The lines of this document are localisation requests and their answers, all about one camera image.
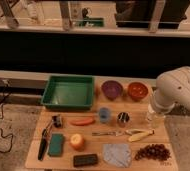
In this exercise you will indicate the wooden board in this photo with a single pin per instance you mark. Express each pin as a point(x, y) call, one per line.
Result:
point(94, 144)

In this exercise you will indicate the black rectangular block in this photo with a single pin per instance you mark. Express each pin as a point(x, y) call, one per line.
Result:
point(85, 160)

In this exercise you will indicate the small black binder clip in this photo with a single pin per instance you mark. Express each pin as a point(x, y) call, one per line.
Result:
point(57, 121)

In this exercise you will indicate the metal cup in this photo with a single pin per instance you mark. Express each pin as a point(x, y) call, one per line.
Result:
point(122, 119)

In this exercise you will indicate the orange round fruit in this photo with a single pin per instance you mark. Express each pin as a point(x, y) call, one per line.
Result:
point(77, 141)

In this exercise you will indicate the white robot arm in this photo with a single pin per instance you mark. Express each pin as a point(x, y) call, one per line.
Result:
point(171, 87)

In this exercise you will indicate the bunch of dark grapes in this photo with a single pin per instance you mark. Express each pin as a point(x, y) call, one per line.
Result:
point(153, 151)

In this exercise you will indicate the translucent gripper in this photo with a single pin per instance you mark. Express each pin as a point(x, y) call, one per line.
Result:
point(154, 119)

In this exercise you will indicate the green sponge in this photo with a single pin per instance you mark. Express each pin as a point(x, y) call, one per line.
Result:
point(56, 145)

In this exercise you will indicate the orange bowl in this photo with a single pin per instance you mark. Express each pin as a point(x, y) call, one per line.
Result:
point(137, 91)

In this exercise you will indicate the green plastic tray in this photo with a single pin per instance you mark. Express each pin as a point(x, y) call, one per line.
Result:
point(69, 92)

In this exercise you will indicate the purple bowl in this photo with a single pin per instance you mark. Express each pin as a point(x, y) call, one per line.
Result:
point(112, 89)

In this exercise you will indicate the black handled knife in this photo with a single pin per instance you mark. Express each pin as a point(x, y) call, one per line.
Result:
point(43, 142)

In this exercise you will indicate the blue grey cloth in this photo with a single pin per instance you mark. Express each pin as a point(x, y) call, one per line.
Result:
point(118, 155)

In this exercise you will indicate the yellow banana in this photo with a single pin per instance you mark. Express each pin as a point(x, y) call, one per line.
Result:
point(136, 135)

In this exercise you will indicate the blue cup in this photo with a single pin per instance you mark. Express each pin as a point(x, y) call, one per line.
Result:
point(104, 115)

